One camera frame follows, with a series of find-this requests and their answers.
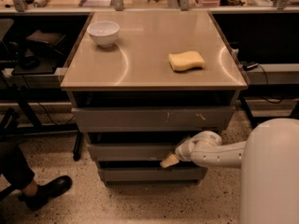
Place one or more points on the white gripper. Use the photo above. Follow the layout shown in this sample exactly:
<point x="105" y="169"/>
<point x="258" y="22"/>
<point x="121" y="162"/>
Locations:
<point x="182" y="150"/>

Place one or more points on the grey drawer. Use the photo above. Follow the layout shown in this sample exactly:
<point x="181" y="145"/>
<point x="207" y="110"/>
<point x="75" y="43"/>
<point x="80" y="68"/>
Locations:
<point x="151" y="174"/>
<point x="152" y="119"/>
<point x="113" y="147"/>

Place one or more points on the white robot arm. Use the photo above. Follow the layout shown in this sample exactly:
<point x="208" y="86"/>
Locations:
<point x="269" y="164"/>

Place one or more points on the grey bottom drawer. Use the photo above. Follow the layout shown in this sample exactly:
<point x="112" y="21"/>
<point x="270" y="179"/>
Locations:
<point x="151" y="174"/>

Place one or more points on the grey top drawer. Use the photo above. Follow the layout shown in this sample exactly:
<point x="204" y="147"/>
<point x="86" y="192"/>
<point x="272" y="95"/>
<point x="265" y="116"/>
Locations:
<point x="152" y="119"/>

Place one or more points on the grey drawer cabinet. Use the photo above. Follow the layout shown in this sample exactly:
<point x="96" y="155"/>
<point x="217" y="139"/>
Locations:
<point x="135" y="71"/>

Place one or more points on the black table leg right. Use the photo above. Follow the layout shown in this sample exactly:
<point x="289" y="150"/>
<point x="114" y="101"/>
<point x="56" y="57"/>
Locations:
<point x="246" y="108"/>

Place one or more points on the black table leg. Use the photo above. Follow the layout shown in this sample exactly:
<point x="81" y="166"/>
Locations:
<point x="246" y="108"/>
<point x="77" y="147"/>

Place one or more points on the black table leg left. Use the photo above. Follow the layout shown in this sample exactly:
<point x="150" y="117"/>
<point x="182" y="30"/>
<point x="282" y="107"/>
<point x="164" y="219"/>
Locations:
<point x="77" y="147"/>

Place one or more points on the yellow sponge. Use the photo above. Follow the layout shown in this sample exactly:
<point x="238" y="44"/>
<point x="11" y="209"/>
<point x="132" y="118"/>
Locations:
<point x="186" y="60"/>

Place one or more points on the black power adapter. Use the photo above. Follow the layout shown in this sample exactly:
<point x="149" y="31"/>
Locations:
<point x="249" y="66"/>

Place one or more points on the black leather shoe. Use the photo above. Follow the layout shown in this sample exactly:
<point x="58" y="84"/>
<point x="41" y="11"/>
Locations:
<point x="36" y="196"/>

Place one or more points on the white ceramic bowl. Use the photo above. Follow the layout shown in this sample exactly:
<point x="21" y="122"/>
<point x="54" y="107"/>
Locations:
<point x="104" y="33"/>

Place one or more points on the person's leg dark trousers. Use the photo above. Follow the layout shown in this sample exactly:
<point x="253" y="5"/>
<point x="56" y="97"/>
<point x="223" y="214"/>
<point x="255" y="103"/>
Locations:
<point x="16" y="170"/>

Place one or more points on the dark box on shelf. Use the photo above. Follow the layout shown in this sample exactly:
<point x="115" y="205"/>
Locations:
<point x="45" y="40"/>

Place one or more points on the black headphones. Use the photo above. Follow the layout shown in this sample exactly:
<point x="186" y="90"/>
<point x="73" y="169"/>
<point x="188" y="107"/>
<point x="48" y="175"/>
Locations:
<point x="27" y="60"/>

